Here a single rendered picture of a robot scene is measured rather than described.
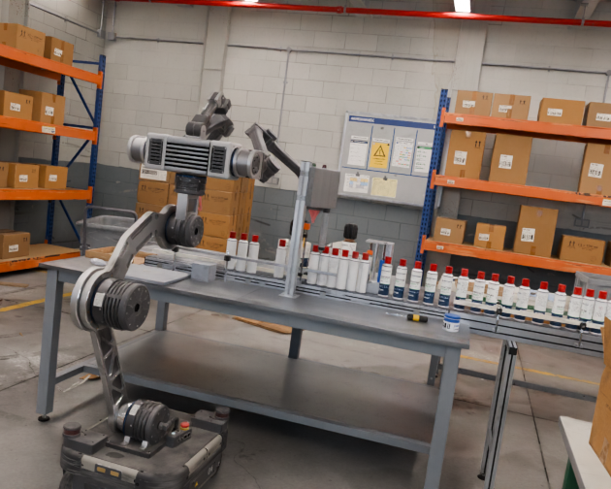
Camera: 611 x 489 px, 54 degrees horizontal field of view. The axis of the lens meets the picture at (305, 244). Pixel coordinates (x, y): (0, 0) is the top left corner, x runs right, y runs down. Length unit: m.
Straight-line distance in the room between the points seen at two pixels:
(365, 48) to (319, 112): 0.94
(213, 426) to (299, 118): 5.46
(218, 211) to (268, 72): 2.27
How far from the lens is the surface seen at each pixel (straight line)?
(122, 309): 2.20
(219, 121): 3.01
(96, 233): 5.34
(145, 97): 8.70
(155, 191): 6.74
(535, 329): 3.02
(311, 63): 7.82
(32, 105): 7.00
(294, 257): 2.96
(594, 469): 1.83
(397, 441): 3.12
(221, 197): 6.46
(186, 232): 2.58
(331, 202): 2.99
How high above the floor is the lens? 1.44
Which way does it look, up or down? 7 degrees down
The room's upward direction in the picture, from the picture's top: 7 degrees clockwise
